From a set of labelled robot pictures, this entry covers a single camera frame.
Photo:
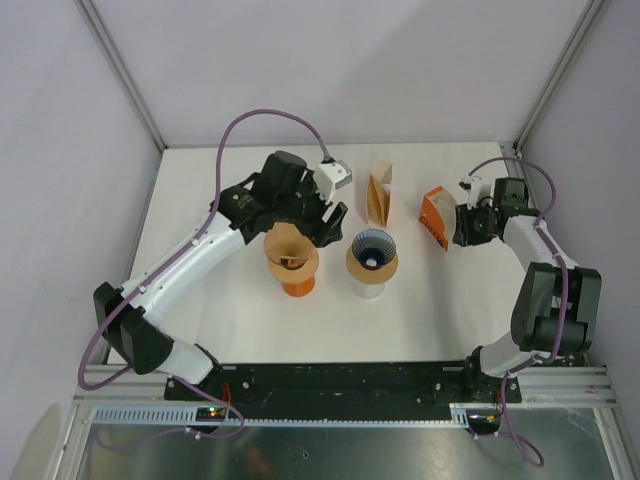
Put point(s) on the pink glass dripper cone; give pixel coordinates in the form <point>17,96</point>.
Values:
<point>288,252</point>

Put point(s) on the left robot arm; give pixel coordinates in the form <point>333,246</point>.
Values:
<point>285,190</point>

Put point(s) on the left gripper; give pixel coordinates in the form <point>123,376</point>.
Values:
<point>320,232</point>

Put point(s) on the grey cable duct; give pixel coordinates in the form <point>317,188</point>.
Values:
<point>163,415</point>

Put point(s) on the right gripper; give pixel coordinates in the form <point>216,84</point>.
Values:
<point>463,234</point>

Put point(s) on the brown paper coffee filter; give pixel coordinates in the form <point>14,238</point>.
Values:
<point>284,229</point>

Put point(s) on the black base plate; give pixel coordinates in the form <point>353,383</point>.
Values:
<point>350,392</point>

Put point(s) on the left frame post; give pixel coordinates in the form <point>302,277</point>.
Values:
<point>114,59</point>

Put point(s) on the white coffee filter pack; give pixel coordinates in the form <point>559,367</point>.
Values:
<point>438,216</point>

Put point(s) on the clear glass dripper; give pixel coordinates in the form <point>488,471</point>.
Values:
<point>367,291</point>

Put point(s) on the frame post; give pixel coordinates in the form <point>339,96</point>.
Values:
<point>114,59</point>
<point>577,40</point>

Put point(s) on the aluminium frame rail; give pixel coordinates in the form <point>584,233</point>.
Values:
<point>553,387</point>

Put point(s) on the orange glass beaker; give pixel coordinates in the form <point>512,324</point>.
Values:
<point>299,289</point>

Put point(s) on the blue glass dripper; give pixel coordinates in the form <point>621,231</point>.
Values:
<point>373,249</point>

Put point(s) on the right frame post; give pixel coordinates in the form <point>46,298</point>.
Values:
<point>577,40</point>

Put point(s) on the brown coffee filter pack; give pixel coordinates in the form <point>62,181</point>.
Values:
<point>378,194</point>

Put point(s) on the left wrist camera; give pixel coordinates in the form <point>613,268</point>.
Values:
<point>329,177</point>

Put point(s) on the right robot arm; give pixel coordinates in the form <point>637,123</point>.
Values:
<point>555,312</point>

